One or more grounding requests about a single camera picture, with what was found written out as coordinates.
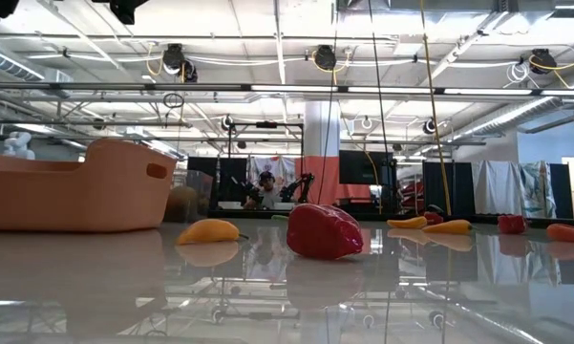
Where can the patterned hanging cloth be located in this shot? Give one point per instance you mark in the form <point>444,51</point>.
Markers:
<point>535,188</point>

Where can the white printed cloth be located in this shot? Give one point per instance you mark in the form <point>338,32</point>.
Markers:
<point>277,165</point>

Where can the grey translucent plastic basket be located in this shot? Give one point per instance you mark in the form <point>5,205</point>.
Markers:
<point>196,184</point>

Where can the white robot figure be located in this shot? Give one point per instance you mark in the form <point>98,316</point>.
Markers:
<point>18,145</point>

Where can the person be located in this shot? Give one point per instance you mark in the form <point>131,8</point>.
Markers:
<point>267,191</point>

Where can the red cart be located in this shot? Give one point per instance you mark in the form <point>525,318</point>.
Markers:
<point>410,193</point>

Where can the dark blue panel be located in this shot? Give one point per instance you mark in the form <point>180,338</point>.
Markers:
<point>561,191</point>

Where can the black metal stand frame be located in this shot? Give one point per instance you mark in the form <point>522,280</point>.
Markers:
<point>267,125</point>

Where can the white curtain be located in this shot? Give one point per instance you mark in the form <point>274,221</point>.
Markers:
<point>496,186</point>

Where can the black monitor screen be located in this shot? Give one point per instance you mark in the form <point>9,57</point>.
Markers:
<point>363,167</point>

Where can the small red pepper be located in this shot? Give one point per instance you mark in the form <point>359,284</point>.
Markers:
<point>433,218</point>
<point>322,231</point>
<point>511,223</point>

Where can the yellow lemon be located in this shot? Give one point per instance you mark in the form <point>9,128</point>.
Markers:
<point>181,204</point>

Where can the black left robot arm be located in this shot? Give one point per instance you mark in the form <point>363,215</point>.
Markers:
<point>124,9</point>

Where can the black background robot arm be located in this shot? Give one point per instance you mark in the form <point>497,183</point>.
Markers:
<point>302,186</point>

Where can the orange carrot toy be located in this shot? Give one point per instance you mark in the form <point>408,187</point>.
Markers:
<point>570,232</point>

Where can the white and red column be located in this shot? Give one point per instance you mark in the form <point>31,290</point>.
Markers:
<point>322,134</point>

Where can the silver ventilation duct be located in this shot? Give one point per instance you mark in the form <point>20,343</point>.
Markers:
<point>5,62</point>
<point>506,117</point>

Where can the small orange pepper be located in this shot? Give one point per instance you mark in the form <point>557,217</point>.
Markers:
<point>407,222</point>
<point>449,227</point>
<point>209,231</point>

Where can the orange plastic basket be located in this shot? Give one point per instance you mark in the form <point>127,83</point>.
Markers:
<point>76,191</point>

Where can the black partition panel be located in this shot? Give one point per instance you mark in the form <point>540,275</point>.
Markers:
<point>217,177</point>
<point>449,186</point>

